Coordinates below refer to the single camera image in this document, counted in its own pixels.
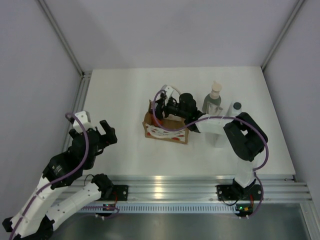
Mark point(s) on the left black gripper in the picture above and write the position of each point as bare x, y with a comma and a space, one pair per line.
109, 138

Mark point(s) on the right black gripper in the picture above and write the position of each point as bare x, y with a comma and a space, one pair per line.
162, 107

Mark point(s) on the burlap watermelon canvas bag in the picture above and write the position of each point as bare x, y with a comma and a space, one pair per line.
153, 131

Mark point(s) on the silver refill pouch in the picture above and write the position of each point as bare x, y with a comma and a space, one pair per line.
213, 109

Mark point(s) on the grey pump bottle beige cap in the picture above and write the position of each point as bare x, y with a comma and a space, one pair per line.
213, 97

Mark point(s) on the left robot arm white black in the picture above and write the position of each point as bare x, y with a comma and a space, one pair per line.
40, 216

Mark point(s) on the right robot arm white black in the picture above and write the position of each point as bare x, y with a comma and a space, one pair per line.
245, 137

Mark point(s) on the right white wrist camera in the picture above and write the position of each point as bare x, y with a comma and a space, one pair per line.
168, 91

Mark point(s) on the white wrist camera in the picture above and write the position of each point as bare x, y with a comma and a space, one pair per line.
85, 120
168, 91

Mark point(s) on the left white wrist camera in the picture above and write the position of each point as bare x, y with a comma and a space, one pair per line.
85, 120

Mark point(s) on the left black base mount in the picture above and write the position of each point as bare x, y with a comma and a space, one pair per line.
119, 193

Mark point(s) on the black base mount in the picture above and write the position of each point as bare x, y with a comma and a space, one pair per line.
226, 192
119, 193

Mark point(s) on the white slotted cable duct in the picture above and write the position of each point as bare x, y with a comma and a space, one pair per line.
177, 208

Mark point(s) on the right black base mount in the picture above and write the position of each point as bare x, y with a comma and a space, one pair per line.
226, 192

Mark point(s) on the left aluminium frame post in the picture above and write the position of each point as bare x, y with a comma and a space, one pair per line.
44, 7

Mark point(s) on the aluminium frame post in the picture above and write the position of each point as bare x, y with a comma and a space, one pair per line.
44, 7
289, 22

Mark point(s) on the aluminium mounting rail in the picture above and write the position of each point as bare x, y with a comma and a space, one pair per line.
203, 189

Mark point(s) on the right aluminium frame post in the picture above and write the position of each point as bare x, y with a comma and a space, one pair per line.
289, 22

